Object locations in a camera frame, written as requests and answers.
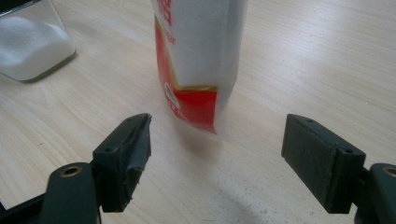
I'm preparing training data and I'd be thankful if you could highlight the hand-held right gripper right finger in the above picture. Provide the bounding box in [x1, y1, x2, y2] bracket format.
[280, 113, 367, 215]

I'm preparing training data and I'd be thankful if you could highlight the glass jar with black lid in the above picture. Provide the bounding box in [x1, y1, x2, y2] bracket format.
[0, 0, 78, 83]

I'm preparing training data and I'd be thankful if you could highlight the red and white sugar pouch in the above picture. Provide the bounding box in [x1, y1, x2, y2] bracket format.
[149, 0, 249, 135]

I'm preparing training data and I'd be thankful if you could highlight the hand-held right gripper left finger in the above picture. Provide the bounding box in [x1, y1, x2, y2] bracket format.
[92, 112, 152, 213]

